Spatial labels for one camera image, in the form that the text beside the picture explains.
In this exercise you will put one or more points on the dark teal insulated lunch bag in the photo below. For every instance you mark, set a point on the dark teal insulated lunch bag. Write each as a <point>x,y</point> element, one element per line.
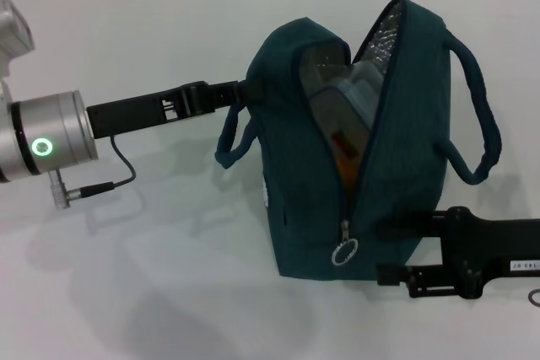
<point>304,166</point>

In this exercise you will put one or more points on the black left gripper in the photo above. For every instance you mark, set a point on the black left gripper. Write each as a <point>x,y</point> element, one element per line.
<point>135,113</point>

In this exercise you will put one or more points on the orange pear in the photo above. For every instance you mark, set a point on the orange pear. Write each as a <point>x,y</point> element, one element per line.
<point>350,174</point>

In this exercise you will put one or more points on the clear blue-rimmed plastic container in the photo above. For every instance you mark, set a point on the clear blue-rimmed plastic container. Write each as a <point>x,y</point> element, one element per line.
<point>346,107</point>

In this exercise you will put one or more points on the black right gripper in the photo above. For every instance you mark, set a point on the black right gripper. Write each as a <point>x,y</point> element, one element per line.
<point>485,246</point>

